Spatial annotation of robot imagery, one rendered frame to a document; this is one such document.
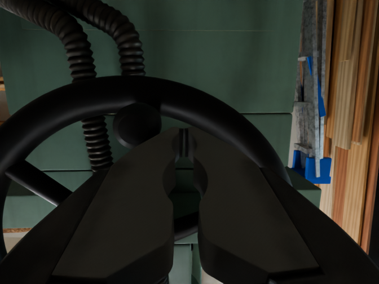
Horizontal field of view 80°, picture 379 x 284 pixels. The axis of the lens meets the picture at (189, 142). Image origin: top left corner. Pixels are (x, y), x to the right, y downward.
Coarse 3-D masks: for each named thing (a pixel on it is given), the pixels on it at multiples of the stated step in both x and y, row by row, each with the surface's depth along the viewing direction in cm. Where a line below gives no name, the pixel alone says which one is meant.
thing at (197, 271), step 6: (198, 246) 79; (192, 252) 80; (198, 252) 80; (192, 258) 80; (198, 258) 80; (192, 264) 81; (198, 264) 81; (192, 270) 81; (198, 270) 82; (198, 276) 82; (198, 282) 83
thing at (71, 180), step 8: (176, 168) 38; (184, 168) 38; (192, 168) 38; (56, 176) 37; (64, 176) 37; (72, 176) 37; (80, 176) 37; (88, 176) 37; (176, 176) 37; (184, 176) 38; (192, 176) 38; (64, 184) 37; (72, 184) 37; (80, 184) 37; (176, 184) 38; (184, 184) 38; (192, 184) 38
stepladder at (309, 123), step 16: (304, 0) 104; (320, 0) 103; (304, 16) 107; (320, 16) 105; (304, 32) 121; (320, 32) 106; (304, 48) 122; (320, 48) 107; (304, 64) 124; (320, 64) 109; (304, 80) 125; (320, 80) 110; (304, 96) 127; (320, 96) 111; (304, 112) 129; (320, 112) 113; (304, 128) 131; (320, 128) 115; (304, 144) 130; (320, 144) 117; (304, 160) 132; (320, 160) 118; (304, 176) 122; (320, 176) 120
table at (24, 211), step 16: (16, 192) 38; (32, 192) 38; (176, 192) 38; (192, 192) 38; (304, 192) 39; (320, 192) 39; (16, 208) 38; (32, 208) 38; (48, 208) 38; (176, 208) 33; (192, 208) 33; (16, 224) 38; (32, 224) 38; (192, 240) 29
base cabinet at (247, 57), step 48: (144, 0) 32; (192, 0) 32; (240, 0) 32; (288, 0) 33; (0, 48) 32; (48, 48) 33; (96, 48) 33; (144, 48) 33; (192, 48) 33; (240, 48) 34; (288, 48) 34; (240, 96) 35; (288, 96) 35
